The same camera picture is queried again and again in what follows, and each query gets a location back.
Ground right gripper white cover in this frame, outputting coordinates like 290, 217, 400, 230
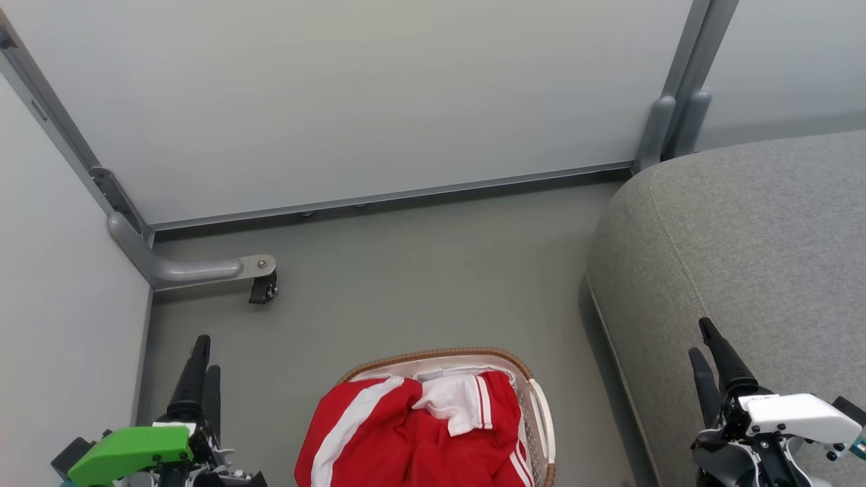
688, 317, 865, 487

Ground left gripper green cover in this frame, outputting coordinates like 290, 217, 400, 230
68, 335, 268, 487

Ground red and white garment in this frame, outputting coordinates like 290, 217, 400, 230
294, 376, 440, 487

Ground red towel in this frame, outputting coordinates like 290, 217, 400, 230
409, 369, 537, 487

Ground grey fabric sofa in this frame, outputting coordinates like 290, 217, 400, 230
585, 129, 866, 487

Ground black caster wheel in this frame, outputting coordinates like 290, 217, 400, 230
248, 271, 279, 305

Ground grey partition foot with plate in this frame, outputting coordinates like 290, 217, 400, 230
108, 212, 277, 292

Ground white laundry basket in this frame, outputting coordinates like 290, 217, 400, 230
337, 347, 557, 487

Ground grey rounded partition foot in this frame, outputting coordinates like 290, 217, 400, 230
636, 96, 677, 172
673, 90, 712, 157

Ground grey partition bottom rail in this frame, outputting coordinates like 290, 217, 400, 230
147, 160, 637, 232

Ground grey partition post with hinge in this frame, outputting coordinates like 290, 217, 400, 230
0, 7, 154, 237

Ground grey double partition post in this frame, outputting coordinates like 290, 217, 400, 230
660, 0, 739, 160

